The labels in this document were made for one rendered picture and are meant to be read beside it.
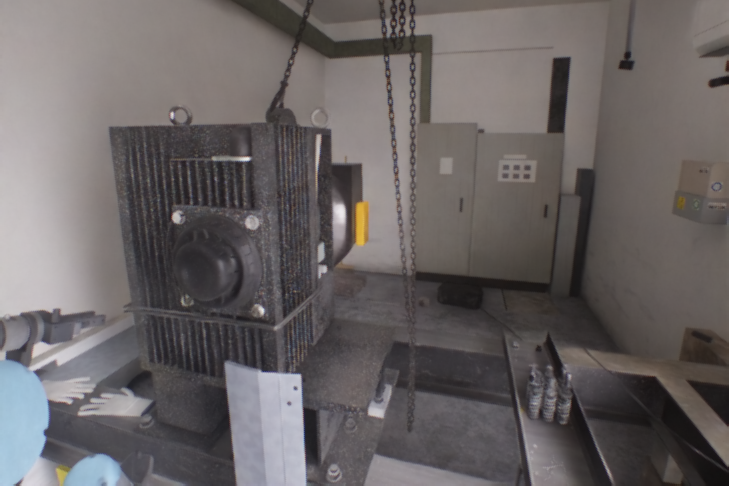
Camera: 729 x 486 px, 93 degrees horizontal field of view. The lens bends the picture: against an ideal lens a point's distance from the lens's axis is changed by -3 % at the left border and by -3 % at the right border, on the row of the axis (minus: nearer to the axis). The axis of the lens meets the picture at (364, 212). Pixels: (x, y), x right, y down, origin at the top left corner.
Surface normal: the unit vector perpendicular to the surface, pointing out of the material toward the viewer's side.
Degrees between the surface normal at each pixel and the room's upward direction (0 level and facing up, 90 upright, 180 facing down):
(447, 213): 90
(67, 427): 90
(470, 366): 90
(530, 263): 90
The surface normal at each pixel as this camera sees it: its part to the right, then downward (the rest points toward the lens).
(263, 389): -0.05, 0.19
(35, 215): 0.96, 0.05
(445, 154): -0.27, 0.18
